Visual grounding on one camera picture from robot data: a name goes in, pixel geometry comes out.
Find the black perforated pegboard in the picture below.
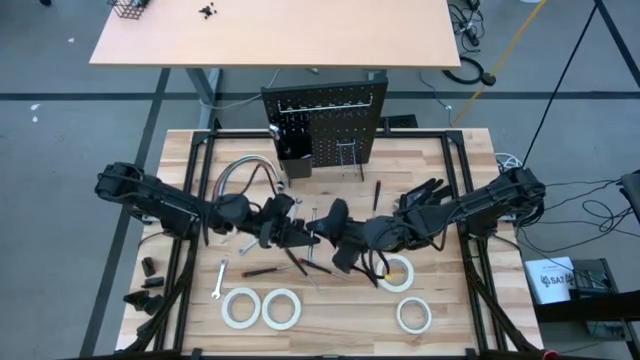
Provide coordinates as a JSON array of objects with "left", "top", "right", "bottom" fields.
[{"left": 259, "top": 74, "right": 390, "bottom": 184}]

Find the black aluminium table frame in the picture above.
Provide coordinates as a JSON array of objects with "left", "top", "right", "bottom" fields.
[{"left": 115, "top": 117, "right": 546, "bottom": 360}]

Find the black wire basket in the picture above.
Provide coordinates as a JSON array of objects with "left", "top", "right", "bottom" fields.
[{"left": 107, "top": 0, "right": 150, "bottom": 21}]

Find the white printed booklet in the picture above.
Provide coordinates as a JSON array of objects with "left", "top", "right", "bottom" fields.
[{"left": 523, "top": 255, "right": 577, "bottom": 306}]

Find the large beige desk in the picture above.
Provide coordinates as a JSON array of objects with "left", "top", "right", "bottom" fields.
[{"left": 88, "top": 0, "right": 462, "bottom": 130}]

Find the black equipment cart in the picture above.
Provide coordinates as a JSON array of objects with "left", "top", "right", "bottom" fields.
[{"left": 530, "top": 257, "right": 640, "bottom": 360}]

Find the black electronic device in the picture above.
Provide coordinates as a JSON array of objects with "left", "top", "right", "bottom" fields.
[{"left": 569, "top": 258, "right": 615, "bottom": 293}]

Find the black slanted rig pole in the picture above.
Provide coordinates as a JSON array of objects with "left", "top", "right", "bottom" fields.
[
  {"left": 593, "top": 0, "right": 640, "bottom": 90},
  {"left": 521, "top": 0, "right": 600, "bottom": 167}
]

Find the black pegboard bin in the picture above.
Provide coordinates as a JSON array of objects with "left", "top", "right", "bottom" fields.
[{"left": 276, "top": 133, "right": 315, "bottom": 180}]

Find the black power cord coil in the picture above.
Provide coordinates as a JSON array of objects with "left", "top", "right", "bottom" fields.
[{"left": 441, "top": 0, "right": 497, "bottom": 87}]

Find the multicoloured cable bundle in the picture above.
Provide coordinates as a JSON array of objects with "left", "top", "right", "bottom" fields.
[{"left": 211, "top": 153, "right": 287, "bottom": 204}]

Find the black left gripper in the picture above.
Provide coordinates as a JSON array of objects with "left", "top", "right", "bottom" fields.
[{"left": 251, "top": 192, "right": 322, "bottom": 250}]

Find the white masking tape roll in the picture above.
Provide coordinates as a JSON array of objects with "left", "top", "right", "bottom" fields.
[
  {"left": 261, "top": 287, "right": 303, "bottom": 332},
  {"left": 395, "top": 296, "right": 433, "bottom": 335},
  {"left": 220, "top": 287, "right": 263, "bottom": 331},
  {"left": 375, "top": 253, "right": 416, "bottom": 294}
]

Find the white cable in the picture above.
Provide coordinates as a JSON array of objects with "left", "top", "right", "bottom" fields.
[{"left": 493, "top": 151, "right": 525, "bottom": 172}]

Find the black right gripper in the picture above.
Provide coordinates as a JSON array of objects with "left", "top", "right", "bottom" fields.
[{"left": 304, "top": 197, "right": 397, "bottom": 275}]

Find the silver screwdriver rack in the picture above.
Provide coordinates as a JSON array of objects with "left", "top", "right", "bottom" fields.
[{"left": 277, "top": 94, "right": 375, "bottom": 115}]

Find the silver double wire hook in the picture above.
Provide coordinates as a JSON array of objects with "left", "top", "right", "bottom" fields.
[{"left": 335, "top": 138, "right": 365, "bottom": 182}]

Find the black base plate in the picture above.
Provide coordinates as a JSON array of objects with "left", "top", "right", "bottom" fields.
[{"left": 382, "top": 114, "right": 419, "bottom": 132}]

